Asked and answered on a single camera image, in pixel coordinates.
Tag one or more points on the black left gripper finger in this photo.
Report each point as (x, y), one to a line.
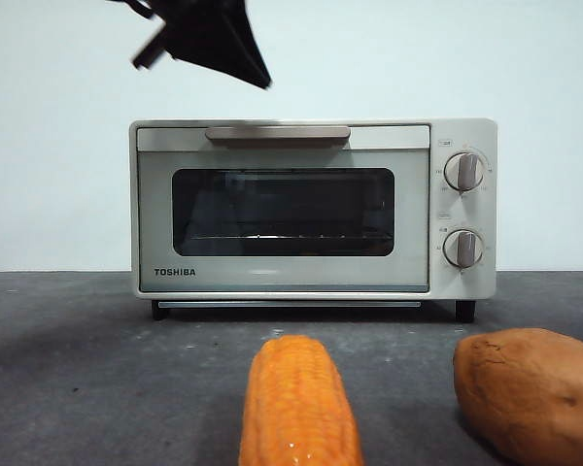
(218, 39)

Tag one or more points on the glass oven door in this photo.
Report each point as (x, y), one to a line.
(282, 274)

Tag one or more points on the metal oven crumb tray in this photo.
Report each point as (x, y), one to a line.
(286, 305)

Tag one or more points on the white Toshiba toaster oven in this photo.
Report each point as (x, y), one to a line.
(459, 209)

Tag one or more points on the large beige temperature knob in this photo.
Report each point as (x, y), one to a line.
(464, 171)

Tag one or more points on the small beige timer knob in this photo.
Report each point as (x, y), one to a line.
(464, 248)

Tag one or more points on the yellow corn cob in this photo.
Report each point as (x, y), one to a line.
(298, 403)

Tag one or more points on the brown sweet potato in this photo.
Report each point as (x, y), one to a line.
(534, 393)

